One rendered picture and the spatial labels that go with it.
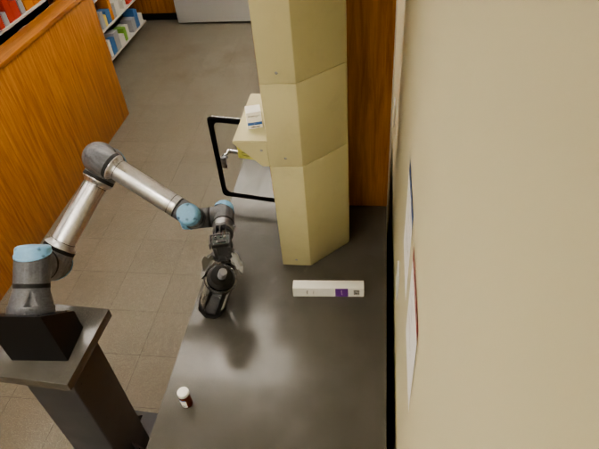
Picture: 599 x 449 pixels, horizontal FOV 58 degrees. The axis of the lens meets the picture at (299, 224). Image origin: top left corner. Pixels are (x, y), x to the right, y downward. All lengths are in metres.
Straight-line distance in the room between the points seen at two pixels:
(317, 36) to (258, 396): 1.10
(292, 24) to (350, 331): 1.01
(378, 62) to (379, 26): 0.13
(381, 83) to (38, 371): 1.55
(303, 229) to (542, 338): 1.70
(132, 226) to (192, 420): 2.40
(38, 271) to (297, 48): 1.11
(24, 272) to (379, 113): 1.36
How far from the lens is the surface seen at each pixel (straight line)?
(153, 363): 3.12
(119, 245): 3.86
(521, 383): 0.33
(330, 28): 1.65
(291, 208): 1.90
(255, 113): 1.79
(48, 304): 1.99
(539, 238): 0.29
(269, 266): 2.10
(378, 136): 2.14
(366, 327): 1.89
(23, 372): 2.09
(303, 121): 1.70
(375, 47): 1.97
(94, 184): 2.08
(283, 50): 1.58
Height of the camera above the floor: 2.45
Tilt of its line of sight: 42 degrees down
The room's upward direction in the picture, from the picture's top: 6 degrees counter-clockwise
